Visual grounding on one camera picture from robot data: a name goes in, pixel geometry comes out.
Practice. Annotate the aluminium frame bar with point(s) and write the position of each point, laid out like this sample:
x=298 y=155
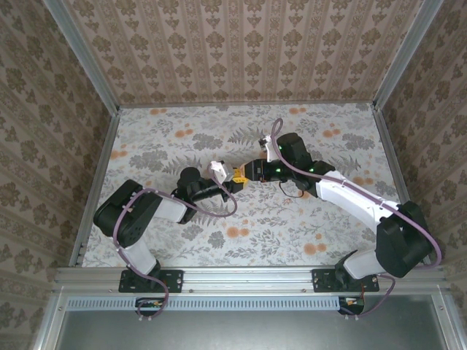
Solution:
x=49 y=324
x=447 y=324

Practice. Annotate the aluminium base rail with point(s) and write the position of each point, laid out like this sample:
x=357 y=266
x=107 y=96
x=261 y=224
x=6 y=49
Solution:
x=248 y=280

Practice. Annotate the grey metal sheet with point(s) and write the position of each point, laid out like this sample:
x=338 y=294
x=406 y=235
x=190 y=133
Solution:
x=248 y=331

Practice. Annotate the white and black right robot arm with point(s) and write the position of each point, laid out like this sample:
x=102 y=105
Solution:
x=350 y=197

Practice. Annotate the aluminium corner post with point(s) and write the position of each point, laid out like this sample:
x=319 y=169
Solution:
x=84 y=62
x=405 y=54

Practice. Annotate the floral patterned table cover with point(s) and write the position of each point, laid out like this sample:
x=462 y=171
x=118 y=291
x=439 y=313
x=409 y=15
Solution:
x=248 y=237

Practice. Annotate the aluminium table edge rail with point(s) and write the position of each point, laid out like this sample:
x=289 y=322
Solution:
x=394 y=164
x=98 y=171

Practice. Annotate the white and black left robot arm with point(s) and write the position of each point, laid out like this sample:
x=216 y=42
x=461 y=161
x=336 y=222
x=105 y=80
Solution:
x=120 y=211

